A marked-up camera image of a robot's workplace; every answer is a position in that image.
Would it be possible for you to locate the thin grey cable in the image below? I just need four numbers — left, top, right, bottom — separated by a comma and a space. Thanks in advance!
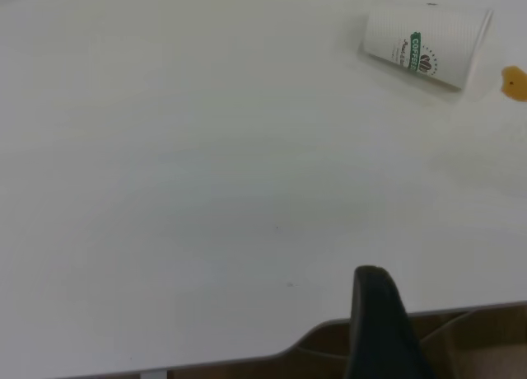
422, 307, 487, 344

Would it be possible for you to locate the brown coffee spill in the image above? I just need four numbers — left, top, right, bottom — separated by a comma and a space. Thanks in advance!
500, 65, 527, 104

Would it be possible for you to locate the white paper coffee cup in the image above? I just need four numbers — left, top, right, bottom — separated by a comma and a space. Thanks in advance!
361, 2, 495, 94

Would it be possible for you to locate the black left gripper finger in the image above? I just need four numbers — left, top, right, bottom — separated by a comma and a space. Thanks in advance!
343, 265, 438, 379

